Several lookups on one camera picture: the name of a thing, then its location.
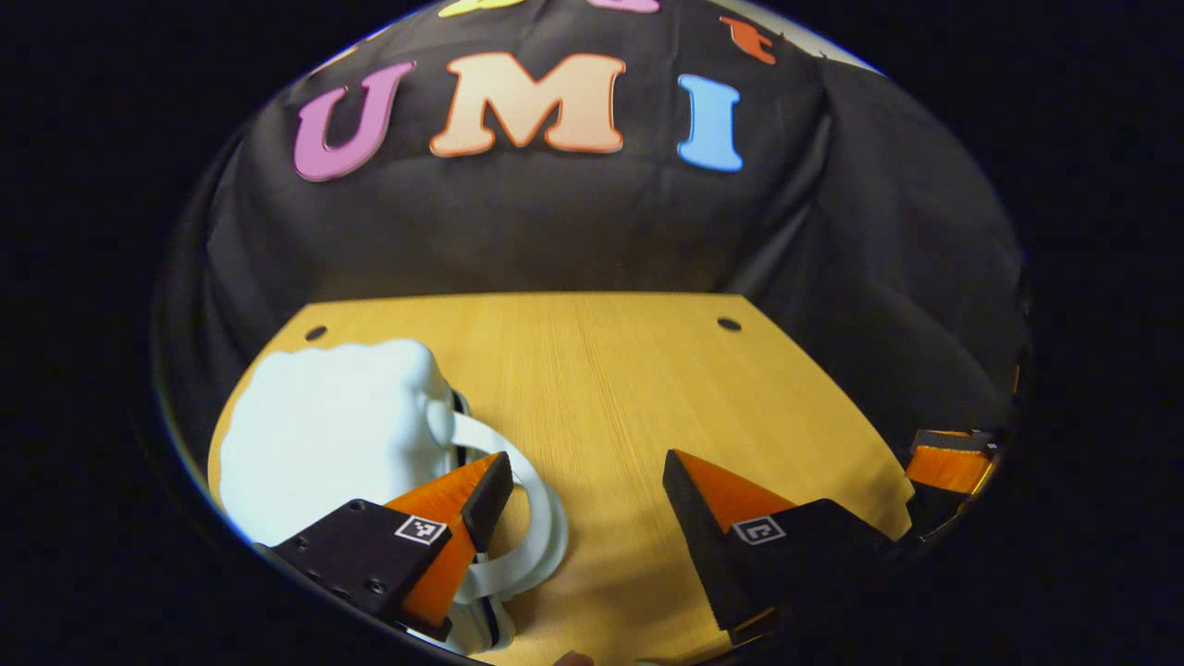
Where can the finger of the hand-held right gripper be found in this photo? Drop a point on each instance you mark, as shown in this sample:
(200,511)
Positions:
(948,467)

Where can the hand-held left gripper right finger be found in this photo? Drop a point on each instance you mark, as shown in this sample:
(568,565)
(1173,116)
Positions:
(708,546)

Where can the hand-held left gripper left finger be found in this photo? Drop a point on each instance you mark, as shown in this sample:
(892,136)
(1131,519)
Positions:
(361,555)

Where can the light blue suitcase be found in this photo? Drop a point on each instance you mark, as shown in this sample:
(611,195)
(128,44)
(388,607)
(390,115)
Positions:
(324,435)

